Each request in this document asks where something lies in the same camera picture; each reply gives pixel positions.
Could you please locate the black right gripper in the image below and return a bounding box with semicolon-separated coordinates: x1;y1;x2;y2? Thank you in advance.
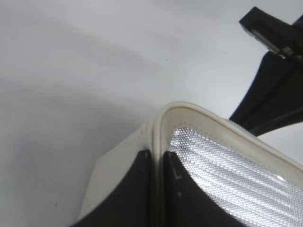
230;7;303;136

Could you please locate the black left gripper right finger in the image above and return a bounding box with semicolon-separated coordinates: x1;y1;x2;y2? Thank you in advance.
162;151;245;227

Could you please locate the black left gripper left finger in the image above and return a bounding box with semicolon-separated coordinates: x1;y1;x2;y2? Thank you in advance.
74;150;152;227

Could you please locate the cream zippered cosmetic bag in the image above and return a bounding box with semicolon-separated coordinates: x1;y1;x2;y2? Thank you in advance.
77;102;303;227

